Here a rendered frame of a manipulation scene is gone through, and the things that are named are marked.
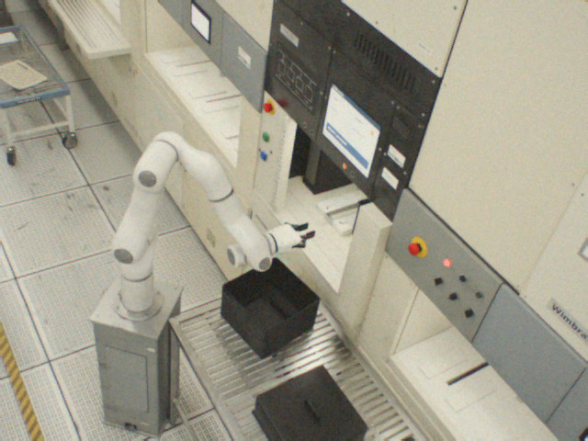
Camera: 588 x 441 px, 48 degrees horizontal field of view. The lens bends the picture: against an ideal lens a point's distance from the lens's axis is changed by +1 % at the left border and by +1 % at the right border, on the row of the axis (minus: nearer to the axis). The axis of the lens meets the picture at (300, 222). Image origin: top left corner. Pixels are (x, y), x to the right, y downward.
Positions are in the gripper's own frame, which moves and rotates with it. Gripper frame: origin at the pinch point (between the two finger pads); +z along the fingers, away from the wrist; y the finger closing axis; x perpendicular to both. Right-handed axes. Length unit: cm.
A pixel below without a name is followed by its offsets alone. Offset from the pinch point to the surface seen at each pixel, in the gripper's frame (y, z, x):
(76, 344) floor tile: -76, -70, -119
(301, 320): 14.8, -6.5, -32.0
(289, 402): 43, -29, -33
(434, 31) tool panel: 20, 14, 87
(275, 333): 17.1, -20.1, -29.5
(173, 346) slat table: -13, -47, -58
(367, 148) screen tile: 6.1, 13.7, 38.3
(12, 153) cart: -228, -59, -110
